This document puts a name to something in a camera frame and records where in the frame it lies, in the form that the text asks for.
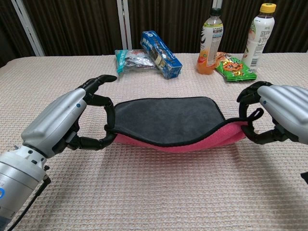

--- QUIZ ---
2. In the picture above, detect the white bottle yellow cap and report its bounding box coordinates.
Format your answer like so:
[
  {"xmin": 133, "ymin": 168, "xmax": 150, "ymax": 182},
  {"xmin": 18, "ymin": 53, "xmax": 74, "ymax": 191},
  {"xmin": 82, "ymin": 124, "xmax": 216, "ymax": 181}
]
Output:
[{"xmin": 241, "ymin": 2, "xmax": 277, "ymax": 72}]

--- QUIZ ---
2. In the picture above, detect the blue cookie package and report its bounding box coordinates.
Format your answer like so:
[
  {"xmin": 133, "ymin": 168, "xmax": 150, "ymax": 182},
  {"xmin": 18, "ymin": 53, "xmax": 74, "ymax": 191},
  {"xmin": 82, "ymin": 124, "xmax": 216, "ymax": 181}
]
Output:
[{"xmin": 140, "ymin": 30, "xmax": 183, "ymax": 79}]

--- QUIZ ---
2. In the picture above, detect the green orange snack bag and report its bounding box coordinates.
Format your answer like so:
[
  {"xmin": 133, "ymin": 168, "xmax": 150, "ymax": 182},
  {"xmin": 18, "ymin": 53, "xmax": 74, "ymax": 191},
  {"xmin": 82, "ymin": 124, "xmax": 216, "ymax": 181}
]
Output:
[{"xmin": 215, "ymin": 51, "xmax": 257, "ymax": 83}]

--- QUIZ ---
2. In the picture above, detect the orange drink bottle black cap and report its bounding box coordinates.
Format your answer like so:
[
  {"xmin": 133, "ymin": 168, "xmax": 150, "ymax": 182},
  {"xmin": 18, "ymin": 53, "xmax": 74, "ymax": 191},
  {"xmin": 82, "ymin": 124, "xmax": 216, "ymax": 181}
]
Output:
[{"xmin": 196, "ymin": 7, "xmax": 224, "ymax": 75}]

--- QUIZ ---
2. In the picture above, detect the silver teal snack packet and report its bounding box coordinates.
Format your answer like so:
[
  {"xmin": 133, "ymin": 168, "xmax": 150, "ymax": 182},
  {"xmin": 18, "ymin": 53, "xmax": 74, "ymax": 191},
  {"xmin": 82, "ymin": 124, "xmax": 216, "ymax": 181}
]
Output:
[{"xmin": 115, "ymin": 49, "xmax": 159, "ymax": 77}]

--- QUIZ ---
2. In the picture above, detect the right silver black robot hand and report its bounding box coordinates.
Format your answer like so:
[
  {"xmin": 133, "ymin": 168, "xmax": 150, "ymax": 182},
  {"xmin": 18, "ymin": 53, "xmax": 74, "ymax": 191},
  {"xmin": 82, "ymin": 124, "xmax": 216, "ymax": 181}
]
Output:
[{"xmin": 237, "ymin": 81, "xmax": 308, "ymax": 145}]

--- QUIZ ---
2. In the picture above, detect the grey and pink cloth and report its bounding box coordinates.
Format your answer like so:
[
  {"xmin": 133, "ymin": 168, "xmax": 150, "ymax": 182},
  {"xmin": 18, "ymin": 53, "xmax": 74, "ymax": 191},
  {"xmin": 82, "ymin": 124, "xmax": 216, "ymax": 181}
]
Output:
[{"xmin": 104, "ymin": 96, "xmax": 265, "ymax": 154}]

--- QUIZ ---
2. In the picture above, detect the beige woven tablecloth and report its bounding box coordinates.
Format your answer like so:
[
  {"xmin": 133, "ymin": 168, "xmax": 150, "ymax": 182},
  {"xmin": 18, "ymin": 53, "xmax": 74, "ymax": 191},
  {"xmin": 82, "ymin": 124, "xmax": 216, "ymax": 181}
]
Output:
[{"xmin": 0, "ymin": 52, "xmax": 308, "ymax": 231}]

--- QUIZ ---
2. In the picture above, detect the dark pleated curtain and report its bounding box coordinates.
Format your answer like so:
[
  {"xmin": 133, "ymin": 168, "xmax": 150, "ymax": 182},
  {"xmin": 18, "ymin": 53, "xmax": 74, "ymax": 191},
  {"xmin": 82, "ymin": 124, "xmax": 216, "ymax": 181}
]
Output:
[{"xmin": 0, "ymin": 0, "xmax": 308, "ymax": 68}]

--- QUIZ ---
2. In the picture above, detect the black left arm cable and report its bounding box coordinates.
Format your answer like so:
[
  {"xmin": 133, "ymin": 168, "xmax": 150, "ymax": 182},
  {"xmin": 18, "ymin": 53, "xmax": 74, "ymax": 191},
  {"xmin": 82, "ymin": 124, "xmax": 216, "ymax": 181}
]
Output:
[{"xmin": 8, "ymin": 177, "xmax": 51, "ymax": 231}]

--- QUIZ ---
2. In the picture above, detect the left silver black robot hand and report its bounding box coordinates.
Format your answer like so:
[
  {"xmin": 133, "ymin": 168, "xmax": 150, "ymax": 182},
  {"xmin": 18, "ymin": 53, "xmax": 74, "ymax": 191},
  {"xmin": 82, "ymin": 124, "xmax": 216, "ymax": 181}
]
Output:
[{"xmin": 21, "ymin": 74, "xmax": 118, "ymax": 159}]

